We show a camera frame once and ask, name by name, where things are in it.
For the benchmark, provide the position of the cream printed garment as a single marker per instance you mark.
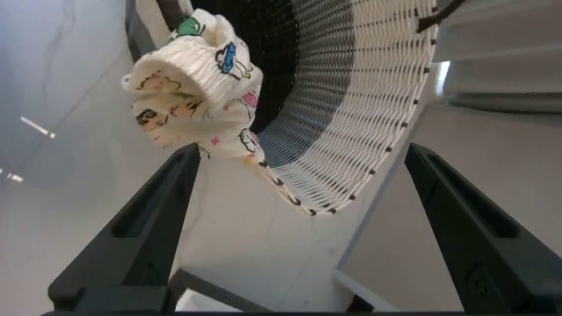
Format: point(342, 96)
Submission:
point(197, 88)

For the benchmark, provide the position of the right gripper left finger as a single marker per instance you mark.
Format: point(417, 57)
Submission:
point(105, 281)

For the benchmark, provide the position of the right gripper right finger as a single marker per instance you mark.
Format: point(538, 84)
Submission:
point(527, 281)

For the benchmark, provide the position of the white laundry basket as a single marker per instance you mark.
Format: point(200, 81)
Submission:
point(351, 109)

